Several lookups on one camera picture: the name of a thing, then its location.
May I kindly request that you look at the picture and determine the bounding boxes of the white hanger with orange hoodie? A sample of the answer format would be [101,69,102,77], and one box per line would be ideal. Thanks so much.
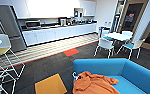
[71,70,81,81]

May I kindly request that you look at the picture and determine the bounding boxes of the orange hoodie with white print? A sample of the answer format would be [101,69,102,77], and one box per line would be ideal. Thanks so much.
[72,70,121,94]

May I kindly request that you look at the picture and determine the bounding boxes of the white kitchen counter cabinets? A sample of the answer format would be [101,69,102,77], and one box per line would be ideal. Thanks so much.
[22,21,99,48]

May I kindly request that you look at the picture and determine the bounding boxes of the black coffee machine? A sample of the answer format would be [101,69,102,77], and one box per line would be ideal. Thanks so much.
[57,16,68,27]

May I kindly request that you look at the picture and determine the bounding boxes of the white chair with blue seat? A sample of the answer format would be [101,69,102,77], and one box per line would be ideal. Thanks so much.
[100,29,113,42]
[120,30,134,37]
[118,38,146,61]

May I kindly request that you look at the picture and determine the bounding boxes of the white square table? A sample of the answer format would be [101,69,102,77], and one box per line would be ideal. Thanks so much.
[103,31,133,54]

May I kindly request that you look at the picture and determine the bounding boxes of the black microwave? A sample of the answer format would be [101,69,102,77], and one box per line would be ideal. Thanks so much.
[24,20,42,30]

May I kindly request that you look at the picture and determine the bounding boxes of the blue sofa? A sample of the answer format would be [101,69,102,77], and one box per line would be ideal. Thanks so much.
[72,58,150,94]

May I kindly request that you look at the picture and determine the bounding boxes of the stainless steel fridge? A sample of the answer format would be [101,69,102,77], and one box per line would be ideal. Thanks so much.
[0,4,28,53]

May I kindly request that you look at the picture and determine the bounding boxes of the white bar chair yellow seat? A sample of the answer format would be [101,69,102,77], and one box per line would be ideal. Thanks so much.
[0,34,26,94]

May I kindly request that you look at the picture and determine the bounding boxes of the dark wall mounted appliance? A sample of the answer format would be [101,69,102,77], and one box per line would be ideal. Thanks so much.
[73,7,84,18]

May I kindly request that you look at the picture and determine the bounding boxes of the white wall cabinets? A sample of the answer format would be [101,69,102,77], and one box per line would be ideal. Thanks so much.
[25,0,98,20]

